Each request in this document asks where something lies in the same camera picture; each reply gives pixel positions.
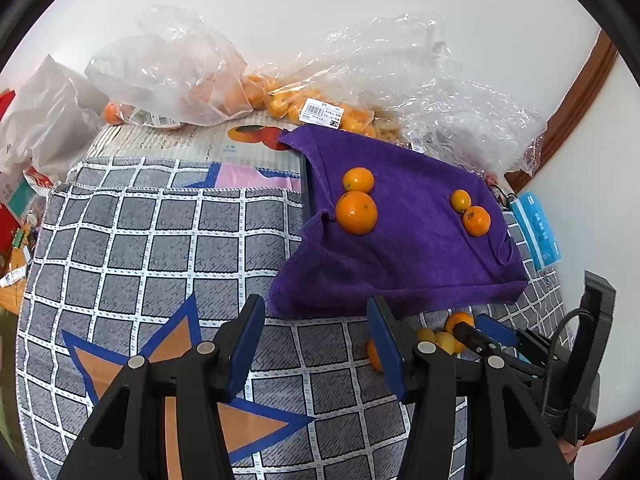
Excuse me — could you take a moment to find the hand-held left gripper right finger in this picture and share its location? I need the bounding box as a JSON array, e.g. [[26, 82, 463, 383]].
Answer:
[[366, 295, 573, 480]]

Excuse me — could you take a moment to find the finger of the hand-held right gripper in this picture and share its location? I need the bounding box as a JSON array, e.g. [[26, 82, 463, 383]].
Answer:
[[452, 322, 501, 358], [475, 314, 551, 361]]

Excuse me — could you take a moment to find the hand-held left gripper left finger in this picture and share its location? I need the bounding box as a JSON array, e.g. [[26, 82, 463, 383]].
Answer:
[[57, 294, 266, 480]]

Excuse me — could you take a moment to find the purple towel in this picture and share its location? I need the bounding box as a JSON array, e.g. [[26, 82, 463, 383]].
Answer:
[[266, 125, 530, 319]]

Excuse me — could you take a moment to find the large orange mandarin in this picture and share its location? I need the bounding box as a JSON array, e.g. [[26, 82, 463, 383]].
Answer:
[[335, 191, 379, 235]]

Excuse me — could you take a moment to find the blue tissue pack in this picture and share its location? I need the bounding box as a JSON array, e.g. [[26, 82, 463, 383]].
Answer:
[[511, 191, 562, 271]]

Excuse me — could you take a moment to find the grey checked cloth with stars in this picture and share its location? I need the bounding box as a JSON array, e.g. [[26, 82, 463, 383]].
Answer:
[[15, 156, 568, 480]]

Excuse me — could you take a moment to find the cardboard box with orange print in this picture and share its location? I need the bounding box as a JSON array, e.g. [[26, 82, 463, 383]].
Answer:
[[92, 121, 303, 167]]

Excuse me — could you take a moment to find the clear bag of oranges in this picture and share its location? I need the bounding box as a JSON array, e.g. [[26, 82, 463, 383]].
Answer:
[[280, 12, 548, 178]]

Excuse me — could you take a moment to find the pile of bagged oranges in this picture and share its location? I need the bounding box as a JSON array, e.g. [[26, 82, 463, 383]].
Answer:
[[102, 74, 401, 143]]

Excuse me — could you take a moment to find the wooden side table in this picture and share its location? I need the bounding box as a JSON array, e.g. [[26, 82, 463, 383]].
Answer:
[[0, 245, 36, 311]]

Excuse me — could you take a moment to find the clear plastic bag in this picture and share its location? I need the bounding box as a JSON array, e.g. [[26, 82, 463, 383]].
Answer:
[[85, 4, 256, 128]]

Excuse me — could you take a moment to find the white plastic bag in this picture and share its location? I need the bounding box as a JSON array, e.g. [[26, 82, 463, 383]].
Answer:
[[0, 55, 108, 181]]

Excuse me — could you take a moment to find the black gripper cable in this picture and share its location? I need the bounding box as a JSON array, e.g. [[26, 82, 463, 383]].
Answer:
[[546, 309, 587, 411]]

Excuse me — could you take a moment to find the brown wooden door frame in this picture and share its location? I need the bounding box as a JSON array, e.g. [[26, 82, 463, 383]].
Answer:
[[505, 30, 621, 176]]

